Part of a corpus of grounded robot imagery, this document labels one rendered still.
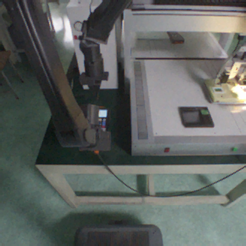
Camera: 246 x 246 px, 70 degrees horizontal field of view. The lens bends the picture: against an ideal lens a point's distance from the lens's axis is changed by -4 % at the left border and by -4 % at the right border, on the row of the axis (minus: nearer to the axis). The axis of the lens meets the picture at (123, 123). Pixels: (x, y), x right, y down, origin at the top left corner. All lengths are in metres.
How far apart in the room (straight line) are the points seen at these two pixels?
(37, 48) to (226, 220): 1.60
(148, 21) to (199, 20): 0.22
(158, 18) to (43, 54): 0.61
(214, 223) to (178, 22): 1.37
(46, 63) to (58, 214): 1.34
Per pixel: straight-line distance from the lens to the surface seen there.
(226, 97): 1.00
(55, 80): 0.41
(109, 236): 1.23
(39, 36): 0.40
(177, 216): 1.56
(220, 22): 0.99
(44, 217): 1.64
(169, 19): 0.91
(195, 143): 0.80
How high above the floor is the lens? 1.48
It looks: 50 degrees down
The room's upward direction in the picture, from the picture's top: 1 degrees counter-clockwise
